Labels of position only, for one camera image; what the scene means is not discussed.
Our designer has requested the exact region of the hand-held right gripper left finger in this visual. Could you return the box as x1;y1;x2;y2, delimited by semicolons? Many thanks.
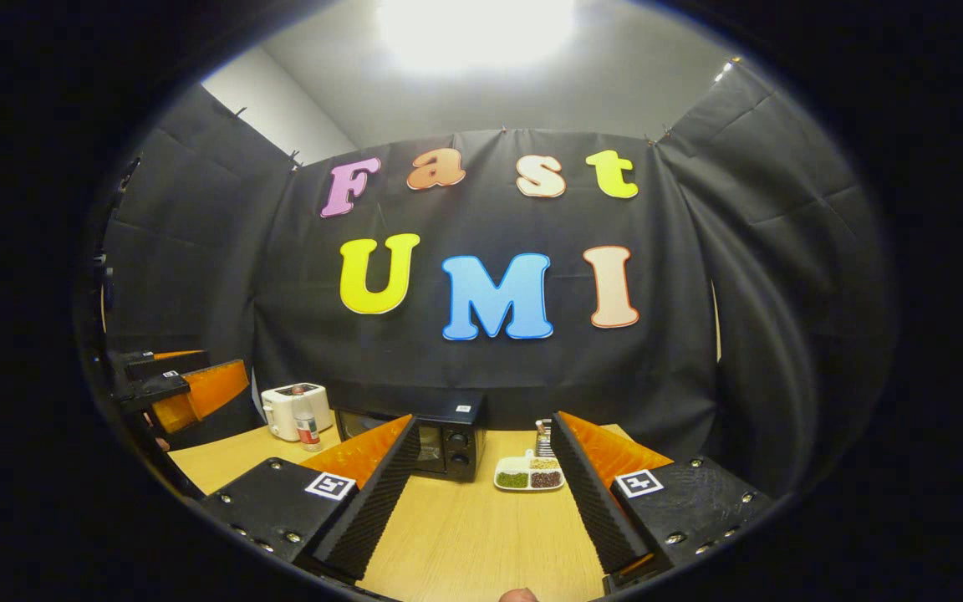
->
197;414;422;586

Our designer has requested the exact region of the white toaster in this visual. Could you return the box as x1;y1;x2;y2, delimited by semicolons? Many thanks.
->
262;383;334;442

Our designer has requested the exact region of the black electric oven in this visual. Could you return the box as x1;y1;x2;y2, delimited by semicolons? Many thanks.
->
333;391;487;483

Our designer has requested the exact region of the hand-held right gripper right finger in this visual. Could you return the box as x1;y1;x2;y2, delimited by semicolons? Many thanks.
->
550;410;775;594

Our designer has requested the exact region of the black backdrop cloth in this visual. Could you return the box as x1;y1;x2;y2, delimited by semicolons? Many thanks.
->
101;63;896;503

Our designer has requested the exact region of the clear plastic bottle red label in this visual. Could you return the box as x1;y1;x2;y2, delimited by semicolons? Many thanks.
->
292;386;322;452

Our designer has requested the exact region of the white divided tray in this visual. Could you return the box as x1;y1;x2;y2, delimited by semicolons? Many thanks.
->
494;450;566;492

